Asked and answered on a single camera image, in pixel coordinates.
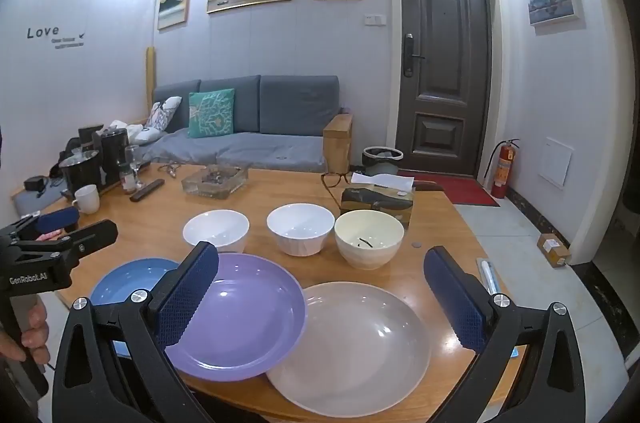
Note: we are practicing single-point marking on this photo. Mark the white patterned cushion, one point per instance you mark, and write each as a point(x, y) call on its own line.
point(162, 113)

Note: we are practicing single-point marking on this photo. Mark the brown chair back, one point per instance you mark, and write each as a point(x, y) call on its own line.
point(427, 186)

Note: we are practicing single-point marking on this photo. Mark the grey trash bin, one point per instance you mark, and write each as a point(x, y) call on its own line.
point(380, 161)

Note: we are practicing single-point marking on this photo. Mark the wooden board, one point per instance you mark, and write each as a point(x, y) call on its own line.
point(150, 73)

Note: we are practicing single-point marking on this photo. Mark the dark brown door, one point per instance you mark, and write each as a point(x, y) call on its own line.
point(445, 53)

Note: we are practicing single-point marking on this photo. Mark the small cardboard box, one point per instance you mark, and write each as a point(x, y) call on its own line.
point(552, 248)

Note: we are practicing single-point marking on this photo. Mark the white wall panel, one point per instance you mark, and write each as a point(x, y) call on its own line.
point(555, 163)

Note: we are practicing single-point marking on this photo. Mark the black power adapter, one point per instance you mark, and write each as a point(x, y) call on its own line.
point(35, 183)

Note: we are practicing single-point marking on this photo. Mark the pale pink plate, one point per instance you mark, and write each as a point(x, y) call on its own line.
point(350, 353)

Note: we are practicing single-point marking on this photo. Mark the white cloth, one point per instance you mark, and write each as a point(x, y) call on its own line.
point(135, 130)

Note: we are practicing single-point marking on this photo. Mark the person's left hand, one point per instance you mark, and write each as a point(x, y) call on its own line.
point(36, 330)

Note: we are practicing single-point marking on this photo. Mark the cream bowl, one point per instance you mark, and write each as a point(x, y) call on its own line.
point(350, 223)

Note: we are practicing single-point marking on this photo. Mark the red doormat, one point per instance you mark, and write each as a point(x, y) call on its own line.
point(465, 191)

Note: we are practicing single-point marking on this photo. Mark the key bunch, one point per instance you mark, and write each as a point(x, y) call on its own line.
point(171, 169)

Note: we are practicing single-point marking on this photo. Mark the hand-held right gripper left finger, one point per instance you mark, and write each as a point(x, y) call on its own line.
point(187, 298)

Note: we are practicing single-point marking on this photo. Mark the purple plate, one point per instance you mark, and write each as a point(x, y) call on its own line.
point(250, 313)

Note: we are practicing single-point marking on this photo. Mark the black remote control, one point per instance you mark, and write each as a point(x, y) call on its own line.
point(147, 190)

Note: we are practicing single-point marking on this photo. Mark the white light switch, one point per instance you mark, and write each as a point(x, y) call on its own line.
point(374, 19)

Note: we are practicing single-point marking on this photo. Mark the white bowl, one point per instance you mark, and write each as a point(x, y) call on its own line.
point(300, 223)
point(215, 227)

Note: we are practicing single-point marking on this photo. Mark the small framed landscape painting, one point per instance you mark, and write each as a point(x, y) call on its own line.
point(174, 0)

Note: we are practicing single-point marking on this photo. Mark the wine glass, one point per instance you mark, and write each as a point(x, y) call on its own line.
point(133, 155)

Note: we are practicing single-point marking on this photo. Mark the white mug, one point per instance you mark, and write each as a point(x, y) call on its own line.
point(87, 200)

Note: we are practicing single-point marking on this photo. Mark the black wall sticker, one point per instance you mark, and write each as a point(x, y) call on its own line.
point(31, 37)

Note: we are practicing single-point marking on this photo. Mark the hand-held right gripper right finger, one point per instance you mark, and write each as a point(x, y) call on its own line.
point(457, 303)

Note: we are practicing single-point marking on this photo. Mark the tall black kettle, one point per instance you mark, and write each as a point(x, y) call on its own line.
point(112, 150)

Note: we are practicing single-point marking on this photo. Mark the small dark item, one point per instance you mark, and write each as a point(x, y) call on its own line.
point(366, 243)

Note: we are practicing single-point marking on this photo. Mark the blue plate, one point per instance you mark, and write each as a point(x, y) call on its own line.
point(125, 278)

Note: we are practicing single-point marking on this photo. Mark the red fire extinguisher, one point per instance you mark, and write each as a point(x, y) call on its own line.
point(502, 173)

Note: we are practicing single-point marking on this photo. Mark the black kettle with silver rim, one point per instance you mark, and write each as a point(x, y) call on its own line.
point(80, 173)

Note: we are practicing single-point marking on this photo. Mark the grey sofa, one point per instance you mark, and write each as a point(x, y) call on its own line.
point(280, 103)

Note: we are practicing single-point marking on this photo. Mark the teal patterned cushion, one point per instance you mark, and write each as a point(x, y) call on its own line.
point(210, 113)

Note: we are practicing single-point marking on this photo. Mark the black and gold tissue box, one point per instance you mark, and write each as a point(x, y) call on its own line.
point(375, 199)

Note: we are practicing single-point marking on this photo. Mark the brown eyeglasses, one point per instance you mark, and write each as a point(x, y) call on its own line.
point(336, 179)

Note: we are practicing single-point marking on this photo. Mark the glass ashtray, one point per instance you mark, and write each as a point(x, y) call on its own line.
point(215, 183)

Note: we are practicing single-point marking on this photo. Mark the clear plastic packet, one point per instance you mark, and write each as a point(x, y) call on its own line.
point(487, 275)

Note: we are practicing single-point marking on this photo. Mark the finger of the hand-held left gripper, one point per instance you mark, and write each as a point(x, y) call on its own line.
point(97, 233)
point(57, 219)

